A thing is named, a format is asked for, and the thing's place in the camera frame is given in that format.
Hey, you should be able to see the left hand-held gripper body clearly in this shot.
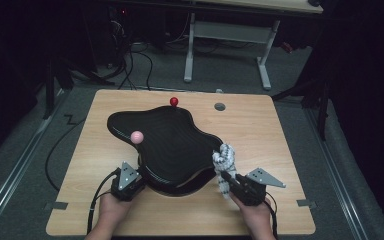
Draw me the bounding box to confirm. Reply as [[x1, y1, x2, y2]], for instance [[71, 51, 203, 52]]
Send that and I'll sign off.
[[110, 160, 147, 202]]

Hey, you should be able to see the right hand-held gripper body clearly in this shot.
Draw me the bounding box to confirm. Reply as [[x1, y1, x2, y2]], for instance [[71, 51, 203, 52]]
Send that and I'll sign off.
[[228, 167, 287, 207]]

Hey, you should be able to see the white black striped cloth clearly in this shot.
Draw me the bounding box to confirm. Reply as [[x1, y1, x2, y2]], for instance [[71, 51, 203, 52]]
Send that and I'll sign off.
[[211, 142, 239, 201]]

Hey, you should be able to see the black wavy tiered tray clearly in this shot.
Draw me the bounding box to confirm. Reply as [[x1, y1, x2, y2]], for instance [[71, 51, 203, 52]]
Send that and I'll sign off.
[[106, 104, 225, 198]]

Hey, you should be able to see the person's right hand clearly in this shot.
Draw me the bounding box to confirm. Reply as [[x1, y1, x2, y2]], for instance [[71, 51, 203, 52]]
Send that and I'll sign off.
[[229, 192, 278, 240]]

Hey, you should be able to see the person's left hand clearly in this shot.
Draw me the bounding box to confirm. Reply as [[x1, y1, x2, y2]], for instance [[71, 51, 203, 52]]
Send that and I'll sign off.
[[85, 191, 135, 240]]

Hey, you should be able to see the pink ball knob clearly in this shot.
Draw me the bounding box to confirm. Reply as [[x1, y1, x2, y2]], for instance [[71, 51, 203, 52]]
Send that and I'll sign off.
[[129, 130, 145, 145]]

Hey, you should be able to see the grey tape strip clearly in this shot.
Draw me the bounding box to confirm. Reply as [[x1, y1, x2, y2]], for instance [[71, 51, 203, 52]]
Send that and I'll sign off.
[[296, 198, 318, 209], [44, 201, 69, 211]]

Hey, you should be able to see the black metal stand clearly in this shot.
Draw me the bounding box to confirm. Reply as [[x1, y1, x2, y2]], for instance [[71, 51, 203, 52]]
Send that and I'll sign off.
[[271, 74, 332, 142], [42, 58, 115, 120]]

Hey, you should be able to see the desk with white legs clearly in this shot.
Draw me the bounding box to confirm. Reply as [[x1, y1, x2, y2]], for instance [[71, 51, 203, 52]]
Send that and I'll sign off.
[[183, 0, 324, 91]]

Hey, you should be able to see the right hand-held gripper cable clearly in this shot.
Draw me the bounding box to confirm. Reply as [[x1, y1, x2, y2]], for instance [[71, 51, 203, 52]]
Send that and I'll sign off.
[[264, 192, 280, 240]]

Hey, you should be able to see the hand-held gripper cable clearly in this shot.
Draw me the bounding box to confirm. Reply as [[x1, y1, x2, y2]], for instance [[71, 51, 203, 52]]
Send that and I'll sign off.
[[86, 169, 120, 235], [264, 192, 280, 240]]

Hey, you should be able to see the left hand-held gripper cable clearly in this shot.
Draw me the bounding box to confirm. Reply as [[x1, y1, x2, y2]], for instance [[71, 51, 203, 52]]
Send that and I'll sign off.
[[86, 169, 120, 235]]

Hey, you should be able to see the black floor cable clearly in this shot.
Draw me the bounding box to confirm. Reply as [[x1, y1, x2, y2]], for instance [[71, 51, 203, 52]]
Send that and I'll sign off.
[[44, 114, 86, 193]]

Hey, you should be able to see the metal floor rail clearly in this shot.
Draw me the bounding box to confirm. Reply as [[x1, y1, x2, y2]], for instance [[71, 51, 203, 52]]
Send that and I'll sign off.
[[304, 108, 370, 240], [0, 88, 65, 234]]

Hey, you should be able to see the bundle of black cables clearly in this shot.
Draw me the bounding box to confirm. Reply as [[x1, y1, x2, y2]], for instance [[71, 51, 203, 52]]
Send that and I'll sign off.
[[111, 41, 155, 91]]

